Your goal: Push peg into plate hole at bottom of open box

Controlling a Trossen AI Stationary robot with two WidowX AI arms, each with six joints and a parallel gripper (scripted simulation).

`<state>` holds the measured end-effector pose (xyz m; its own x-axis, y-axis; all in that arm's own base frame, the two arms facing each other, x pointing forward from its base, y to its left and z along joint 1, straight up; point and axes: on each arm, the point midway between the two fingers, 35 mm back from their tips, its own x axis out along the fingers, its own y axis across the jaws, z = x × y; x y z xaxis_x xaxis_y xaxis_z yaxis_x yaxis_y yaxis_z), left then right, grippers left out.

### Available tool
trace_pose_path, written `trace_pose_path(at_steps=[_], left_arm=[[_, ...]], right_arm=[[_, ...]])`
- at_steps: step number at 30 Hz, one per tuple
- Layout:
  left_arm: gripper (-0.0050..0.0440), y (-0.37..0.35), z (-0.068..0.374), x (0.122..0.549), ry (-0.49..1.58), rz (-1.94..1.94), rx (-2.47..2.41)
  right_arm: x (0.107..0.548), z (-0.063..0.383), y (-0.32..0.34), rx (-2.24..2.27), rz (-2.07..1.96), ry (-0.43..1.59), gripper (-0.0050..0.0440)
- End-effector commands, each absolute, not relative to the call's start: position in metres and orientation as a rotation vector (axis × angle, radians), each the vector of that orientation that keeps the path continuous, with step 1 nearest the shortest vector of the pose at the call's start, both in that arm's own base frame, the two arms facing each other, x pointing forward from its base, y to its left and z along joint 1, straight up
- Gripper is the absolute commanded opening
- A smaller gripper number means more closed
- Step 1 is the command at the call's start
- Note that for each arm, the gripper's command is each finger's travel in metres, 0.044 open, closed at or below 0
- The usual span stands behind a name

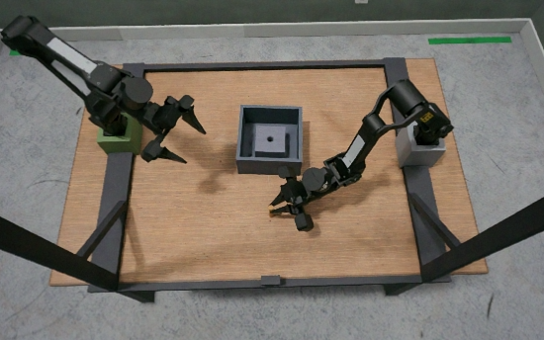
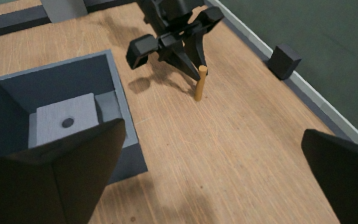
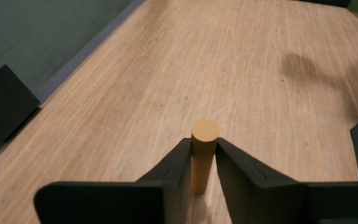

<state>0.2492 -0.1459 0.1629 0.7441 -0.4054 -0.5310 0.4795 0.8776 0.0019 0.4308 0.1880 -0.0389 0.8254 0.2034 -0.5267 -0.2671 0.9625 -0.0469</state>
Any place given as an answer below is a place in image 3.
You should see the tan cylindrical peg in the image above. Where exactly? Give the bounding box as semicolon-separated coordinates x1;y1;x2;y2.
190;118;220;194

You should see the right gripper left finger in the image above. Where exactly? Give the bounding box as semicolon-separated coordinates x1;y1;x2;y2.
32;138;191;224

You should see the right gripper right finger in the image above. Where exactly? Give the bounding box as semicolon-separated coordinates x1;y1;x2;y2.
215;137;358;224

